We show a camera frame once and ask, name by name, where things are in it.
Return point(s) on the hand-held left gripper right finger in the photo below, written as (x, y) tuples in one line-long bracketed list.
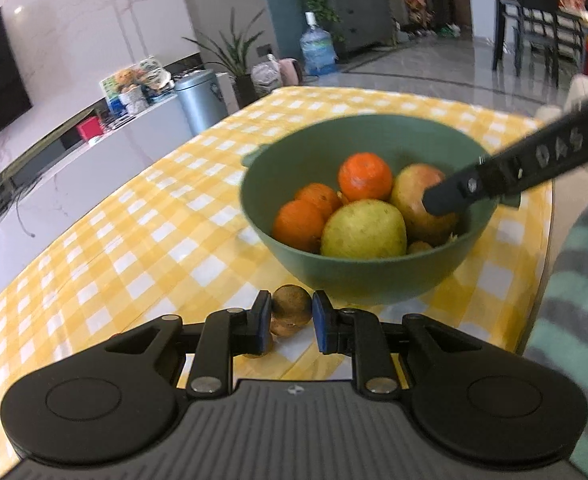
[(323, 325)]

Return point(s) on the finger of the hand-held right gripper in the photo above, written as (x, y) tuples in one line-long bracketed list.
[(456, 192)]

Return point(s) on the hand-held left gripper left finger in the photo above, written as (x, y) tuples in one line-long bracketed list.
[(263, 325)]

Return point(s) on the brown kiwi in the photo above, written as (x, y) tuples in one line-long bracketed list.
[(291, 302)]

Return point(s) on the red yellow apple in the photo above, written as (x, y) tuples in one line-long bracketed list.
[(409, 195)]

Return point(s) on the green colander bowl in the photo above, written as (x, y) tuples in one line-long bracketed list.
[(349, 280)]

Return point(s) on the orange mandarin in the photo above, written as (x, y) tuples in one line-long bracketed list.
[(365, 177), (299, 225), (319, 197)]

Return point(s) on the yellow green pear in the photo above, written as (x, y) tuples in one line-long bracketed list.
[(364, 230)]

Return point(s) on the black dining chair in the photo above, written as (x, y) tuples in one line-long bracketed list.
[(539, 15)]

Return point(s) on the yellow checked tablecloth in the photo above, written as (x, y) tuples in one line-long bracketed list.
[(123, 240)]

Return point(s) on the shoe rack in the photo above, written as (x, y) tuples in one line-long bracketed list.
[(421, 5)]

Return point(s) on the blue water jug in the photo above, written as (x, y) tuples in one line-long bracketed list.
[(319, 50)]

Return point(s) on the pink pitcher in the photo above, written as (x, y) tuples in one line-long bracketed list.
[(290, 72)]

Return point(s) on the grey drawer cabinet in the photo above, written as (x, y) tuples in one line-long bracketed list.
[(361, 10)]

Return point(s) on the white plastic bag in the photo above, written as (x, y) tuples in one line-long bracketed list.
[(266, 79)]

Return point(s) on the silver blue trash can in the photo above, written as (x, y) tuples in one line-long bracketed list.
[(201, 100)]

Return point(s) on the white television cabinet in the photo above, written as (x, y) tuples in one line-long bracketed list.
[(73, 175)]

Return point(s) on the potted long-leaf plant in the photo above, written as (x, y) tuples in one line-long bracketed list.
[(239, 60)]

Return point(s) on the small red pink box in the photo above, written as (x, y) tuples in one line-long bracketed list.
[(89, 128)]

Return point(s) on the pile of snack packages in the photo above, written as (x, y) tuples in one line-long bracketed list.
[(133, 85)]

